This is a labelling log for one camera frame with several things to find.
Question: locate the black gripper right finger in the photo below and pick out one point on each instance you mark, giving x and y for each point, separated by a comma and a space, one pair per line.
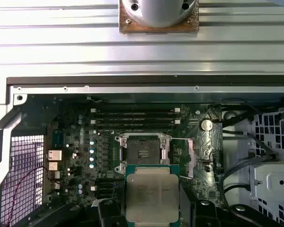
204, 215

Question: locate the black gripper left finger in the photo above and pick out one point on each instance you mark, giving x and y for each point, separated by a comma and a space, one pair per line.
109, 215

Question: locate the silver topped CPU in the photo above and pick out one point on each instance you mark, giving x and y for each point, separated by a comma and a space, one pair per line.
151, 194

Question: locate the CPU socket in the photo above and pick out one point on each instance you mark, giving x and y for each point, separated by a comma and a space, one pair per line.
142, 151

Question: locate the internal USB port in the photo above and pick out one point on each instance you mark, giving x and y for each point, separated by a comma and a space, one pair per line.
204, 163

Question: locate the small blue topped capacitor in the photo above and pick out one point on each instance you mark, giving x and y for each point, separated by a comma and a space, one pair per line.
91, 158
92, 150
92, 142
91, 165

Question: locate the green motherboard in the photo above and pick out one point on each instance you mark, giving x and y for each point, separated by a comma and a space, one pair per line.
177, 153

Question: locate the metal port housing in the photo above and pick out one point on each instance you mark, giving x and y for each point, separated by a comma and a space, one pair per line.
55, 155
54, 175
53, 166

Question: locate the metal disk bay cage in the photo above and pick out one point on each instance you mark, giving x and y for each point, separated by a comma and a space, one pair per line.
272, 184

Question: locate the round silver coin battery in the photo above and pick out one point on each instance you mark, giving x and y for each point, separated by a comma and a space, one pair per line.
205, 124

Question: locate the silver motherboard screw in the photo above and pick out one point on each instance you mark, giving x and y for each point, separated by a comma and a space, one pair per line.
198, 111

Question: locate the black PC case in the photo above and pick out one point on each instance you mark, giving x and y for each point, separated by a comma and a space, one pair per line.
109, 90

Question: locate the square brown base plate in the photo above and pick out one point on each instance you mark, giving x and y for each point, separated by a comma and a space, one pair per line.
130, 28

